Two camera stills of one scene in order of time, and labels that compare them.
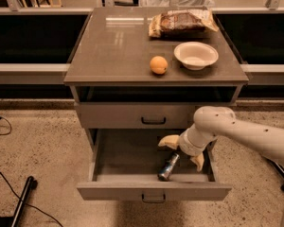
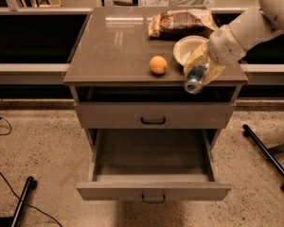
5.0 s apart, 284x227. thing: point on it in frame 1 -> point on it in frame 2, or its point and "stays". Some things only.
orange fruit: x=158 y=64 stays
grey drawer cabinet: x=136 y=90 stays
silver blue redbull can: x=165 y=173 -> x=194 y=78
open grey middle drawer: x=125 y=165 stays
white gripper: x=186 y=145 -> x=221 y=45
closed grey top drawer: x=141 y=115 stays
